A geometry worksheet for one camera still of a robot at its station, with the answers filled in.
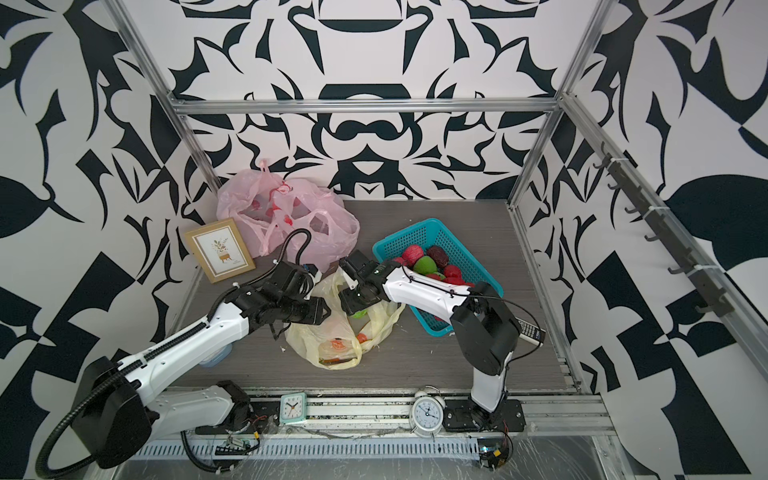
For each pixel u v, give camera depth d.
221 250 0.95
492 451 0.71
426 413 0.71
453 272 0.94
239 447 0.72
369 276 0.64
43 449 0.35
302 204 1.08
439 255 0.99
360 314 0.78
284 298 0.63
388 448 0.71
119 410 0.38
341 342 0.80
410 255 0.99
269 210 1.15
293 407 0.74
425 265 0.97
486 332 0.47
